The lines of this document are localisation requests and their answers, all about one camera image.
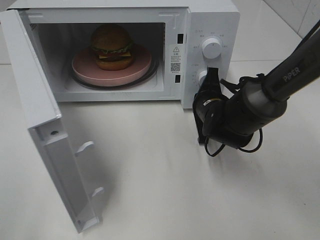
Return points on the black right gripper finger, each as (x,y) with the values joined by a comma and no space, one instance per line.
(211,81)

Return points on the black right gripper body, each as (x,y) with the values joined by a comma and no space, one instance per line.
(207,111)

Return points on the white timer knob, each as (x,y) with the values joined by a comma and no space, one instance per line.
(201,76)

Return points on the burger with lettuce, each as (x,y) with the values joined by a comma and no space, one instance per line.
(112,45)

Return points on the pink round plate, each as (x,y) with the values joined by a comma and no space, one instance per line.
(139,52)

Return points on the white microwave door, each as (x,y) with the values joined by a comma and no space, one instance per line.
(44,118)

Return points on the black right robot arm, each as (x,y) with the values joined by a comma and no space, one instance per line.
(231,113)

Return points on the upper white power knob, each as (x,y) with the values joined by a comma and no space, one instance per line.
(211,47)

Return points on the white warning label sticker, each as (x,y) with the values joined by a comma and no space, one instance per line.
(176,53)

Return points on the white microwave oven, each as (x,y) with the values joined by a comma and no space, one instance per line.
(64,27)

